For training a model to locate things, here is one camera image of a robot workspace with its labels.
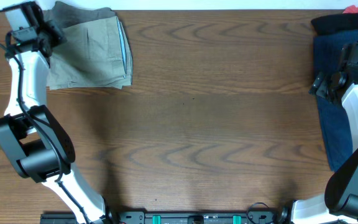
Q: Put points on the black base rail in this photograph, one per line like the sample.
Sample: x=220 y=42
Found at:
x=257 y=213

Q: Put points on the folded grey shorts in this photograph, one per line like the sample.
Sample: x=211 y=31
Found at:
x=66 y=15

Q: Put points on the navy blue garment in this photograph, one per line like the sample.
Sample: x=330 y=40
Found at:
x=333 y=119

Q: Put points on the beige khaki shorts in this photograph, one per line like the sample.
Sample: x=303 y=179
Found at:
x=96 y=54

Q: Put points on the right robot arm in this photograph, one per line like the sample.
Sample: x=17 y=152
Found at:
x=339 y=203

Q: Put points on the black folded garment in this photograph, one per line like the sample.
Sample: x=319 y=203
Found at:
x=334 y=23

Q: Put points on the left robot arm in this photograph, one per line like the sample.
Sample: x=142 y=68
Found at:
x=32 y=139

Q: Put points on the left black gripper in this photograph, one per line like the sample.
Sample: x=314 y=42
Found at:
x=53 y=34

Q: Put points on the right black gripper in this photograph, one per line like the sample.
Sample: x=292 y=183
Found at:
x=319 y=86

